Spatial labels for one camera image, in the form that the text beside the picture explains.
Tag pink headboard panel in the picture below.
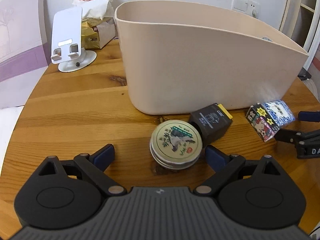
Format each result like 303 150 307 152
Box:
1 0 49 108

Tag blue white porcelain pattern box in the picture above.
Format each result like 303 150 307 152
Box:
262 100 295 127

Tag round tin with bird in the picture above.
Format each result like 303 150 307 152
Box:
149 120 203 170

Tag white wall switch socket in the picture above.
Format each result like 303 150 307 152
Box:
232 0 260 19

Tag beige plastic storage basket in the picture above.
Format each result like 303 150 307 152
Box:
114 0 308 115

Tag black box with yellow stars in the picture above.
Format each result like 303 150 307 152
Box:
246 103 280 142

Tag white shelf frame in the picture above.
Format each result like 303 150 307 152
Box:
280 0 319 70

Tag white bedding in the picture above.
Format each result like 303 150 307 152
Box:
0 106 24 164

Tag white phone stand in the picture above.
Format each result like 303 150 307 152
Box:
51 7 97 73

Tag tissue box with tissues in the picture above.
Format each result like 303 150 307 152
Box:
73 0 116 50

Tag small black box yellow edge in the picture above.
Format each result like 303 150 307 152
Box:
188 103 233 148

